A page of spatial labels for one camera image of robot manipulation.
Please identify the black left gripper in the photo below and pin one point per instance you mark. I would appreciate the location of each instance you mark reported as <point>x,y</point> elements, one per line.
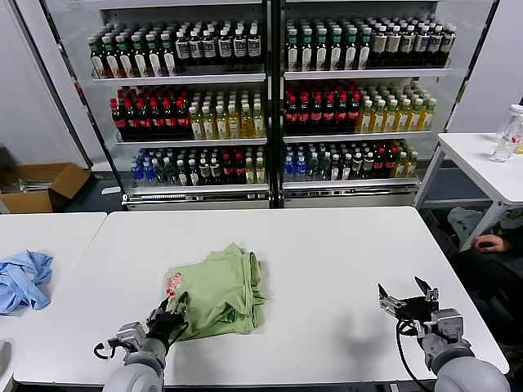
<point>165,324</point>

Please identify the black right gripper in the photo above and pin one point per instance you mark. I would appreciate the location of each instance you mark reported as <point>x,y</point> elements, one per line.
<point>417,310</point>

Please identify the light green t-shirt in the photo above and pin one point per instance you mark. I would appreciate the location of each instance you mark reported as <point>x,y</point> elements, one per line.
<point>220,294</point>

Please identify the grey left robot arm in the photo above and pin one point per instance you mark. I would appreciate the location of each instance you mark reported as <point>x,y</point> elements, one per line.
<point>135,371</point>

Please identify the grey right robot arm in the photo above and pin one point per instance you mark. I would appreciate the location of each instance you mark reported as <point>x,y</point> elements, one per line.
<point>466,371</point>

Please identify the black sleeved forearm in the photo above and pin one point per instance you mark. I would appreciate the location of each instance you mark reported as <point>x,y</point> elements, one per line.
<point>515,243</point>

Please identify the bare person hand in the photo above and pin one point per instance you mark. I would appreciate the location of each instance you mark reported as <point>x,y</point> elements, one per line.
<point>490,244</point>

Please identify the black trousers leg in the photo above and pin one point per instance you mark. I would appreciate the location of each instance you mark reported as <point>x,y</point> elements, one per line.
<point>490,281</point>

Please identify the grey-green cloth pile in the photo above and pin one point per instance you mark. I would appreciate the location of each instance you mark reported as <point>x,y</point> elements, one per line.
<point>463,222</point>

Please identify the white cabinet shelf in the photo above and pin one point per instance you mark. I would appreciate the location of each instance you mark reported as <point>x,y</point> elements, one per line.
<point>196,190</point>
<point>367,74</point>
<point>180,78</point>
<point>355,137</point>
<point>351,185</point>
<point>192,142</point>

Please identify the grey patterned cloth pile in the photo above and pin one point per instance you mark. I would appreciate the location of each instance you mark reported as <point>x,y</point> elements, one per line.
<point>512,222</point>

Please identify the yellow juice bottle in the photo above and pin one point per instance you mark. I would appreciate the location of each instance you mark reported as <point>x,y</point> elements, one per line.
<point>403,119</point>
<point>258,126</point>
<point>246,126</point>
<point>412,169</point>
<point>196,126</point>
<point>208,126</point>
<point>365,119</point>
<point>390,119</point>
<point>233,126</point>
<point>260,173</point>
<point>416,119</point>
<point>221,126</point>
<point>378,119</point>
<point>428,119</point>
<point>249,173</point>
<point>400,169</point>

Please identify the red-cap cola bottle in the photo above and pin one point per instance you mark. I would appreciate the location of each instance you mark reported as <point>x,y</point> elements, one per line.
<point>390,169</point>
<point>353,115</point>
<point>291,115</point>
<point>130,120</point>
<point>341,115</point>
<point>181,120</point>
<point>155,120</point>
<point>379,169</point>
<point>117,120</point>
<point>316,115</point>
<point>227,173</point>
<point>168,120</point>
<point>328,115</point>
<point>238,173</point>
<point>143,120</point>
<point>303,115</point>

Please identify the white flat floor object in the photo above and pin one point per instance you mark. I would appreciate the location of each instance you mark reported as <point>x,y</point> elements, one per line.
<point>110,190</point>

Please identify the clear green water bottle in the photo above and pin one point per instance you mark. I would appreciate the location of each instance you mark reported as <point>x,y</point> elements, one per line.
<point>159,173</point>
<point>170,173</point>
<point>324,169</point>
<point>312,169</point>

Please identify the dark white-cap drink bottle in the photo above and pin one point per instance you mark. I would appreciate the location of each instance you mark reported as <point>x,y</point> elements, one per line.
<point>181,173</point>
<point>346,169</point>
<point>193,173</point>
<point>367,169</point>
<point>335,169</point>
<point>215,173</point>
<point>204,173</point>
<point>356,169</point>

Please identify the blue water bottle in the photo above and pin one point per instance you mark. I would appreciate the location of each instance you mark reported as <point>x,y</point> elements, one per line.
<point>137,173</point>
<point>148,173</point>
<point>289,169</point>
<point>301,169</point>

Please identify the white side table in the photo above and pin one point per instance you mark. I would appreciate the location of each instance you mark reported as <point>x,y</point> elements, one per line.
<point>470,163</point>

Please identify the crumpled light blue shirt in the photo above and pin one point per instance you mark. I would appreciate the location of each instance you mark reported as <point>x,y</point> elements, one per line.
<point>24,283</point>

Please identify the open cardboard box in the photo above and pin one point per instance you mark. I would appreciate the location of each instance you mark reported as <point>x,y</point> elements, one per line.
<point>24,200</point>

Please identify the clear white-cap plastic bottle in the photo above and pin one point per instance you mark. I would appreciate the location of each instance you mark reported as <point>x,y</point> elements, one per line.
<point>506,139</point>

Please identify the yellow drink bottle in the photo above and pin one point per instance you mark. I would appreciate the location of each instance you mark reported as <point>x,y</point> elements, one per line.
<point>519,146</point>

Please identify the silver metal rods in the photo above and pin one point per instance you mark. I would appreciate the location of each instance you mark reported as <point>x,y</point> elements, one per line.
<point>28,184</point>

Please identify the dark grey object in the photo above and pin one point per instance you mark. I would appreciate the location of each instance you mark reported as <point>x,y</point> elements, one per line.
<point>6,157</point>

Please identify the glass cabinet door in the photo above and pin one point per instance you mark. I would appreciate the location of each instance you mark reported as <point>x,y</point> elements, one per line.
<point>61,81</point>
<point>470,61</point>

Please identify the green-cap white-label tea bottle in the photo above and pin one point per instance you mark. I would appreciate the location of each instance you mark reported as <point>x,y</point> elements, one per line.
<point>350,52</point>
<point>306,52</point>
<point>320,52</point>
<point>122,59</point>
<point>137,59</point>
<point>363,52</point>
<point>335,52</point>
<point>152,59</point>
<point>292,52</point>
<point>167,59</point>
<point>96,59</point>
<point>109,59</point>

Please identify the dark bottle beige label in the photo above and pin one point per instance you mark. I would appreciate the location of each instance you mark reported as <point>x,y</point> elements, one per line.
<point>379,45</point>
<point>393,45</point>
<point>448,45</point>
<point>421,45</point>
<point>407,45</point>
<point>435,45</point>

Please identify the dark bottle blue label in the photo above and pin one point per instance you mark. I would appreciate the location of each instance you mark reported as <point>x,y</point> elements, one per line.
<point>239,49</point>
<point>224,49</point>
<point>195,49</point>
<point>181,49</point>
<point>254,49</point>
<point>209,49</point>

